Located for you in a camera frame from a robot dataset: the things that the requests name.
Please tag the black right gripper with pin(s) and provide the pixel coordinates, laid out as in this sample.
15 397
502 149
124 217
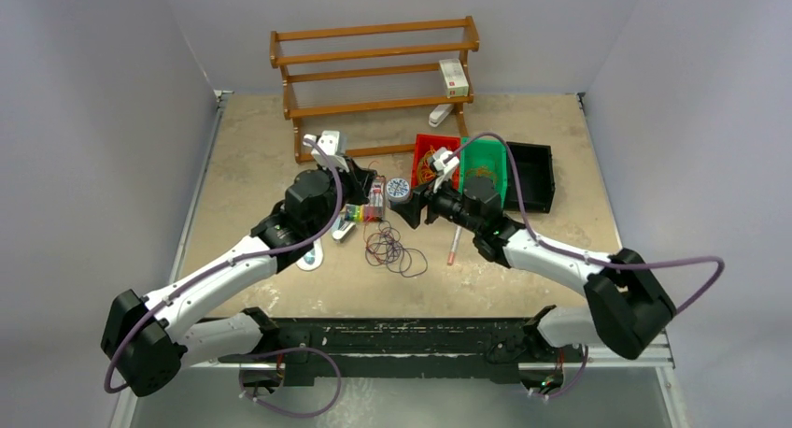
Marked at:
422 197

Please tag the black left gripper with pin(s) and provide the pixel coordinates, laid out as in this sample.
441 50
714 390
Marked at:
359 179

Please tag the red plastic bin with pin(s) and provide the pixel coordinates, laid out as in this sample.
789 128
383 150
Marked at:
425 145

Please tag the green plastic bin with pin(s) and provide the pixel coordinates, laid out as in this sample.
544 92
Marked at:
486 158

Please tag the black plastic bin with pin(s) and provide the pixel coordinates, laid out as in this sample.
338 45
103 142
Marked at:
534 164

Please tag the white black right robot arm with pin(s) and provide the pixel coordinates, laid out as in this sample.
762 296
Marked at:
626 307

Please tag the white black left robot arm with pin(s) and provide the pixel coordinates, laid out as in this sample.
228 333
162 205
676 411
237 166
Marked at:
148 339

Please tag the round blue white tub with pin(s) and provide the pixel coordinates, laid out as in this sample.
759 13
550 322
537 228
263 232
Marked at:
397 190

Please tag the pack of coloured markers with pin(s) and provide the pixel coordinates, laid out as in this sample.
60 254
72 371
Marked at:
374 210

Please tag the light blue white stapler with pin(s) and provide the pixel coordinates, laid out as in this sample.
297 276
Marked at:
341 229

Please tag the white orange-capped marker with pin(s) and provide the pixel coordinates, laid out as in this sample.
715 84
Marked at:
454 246

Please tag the blue white tape package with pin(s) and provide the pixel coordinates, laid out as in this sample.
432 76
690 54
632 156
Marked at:
313 259

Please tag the white stapler under rack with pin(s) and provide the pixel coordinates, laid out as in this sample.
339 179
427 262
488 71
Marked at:
439 114

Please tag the white red small box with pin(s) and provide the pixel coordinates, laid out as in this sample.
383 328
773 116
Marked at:
454 77

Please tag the wooden three-tier rack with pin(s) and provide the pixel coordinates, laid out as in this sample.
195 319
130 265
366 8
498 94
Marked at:
388 66

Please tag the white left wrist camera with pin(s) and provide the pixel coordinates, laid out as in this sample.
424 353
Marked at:
328 149

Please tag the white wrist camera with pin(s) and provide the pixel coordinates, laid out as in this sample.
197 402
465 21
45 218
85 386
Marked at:
444 163
328 149

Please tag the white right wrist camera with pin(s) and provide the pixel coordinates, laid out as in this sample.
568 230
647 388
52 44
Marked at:
444 163

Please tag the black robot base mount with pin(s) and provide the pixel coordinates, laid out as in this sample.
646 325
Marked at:
496 349

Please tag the aluminium rail frame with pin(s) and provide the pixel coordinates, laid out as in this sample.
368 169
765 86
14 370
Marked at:
260 380

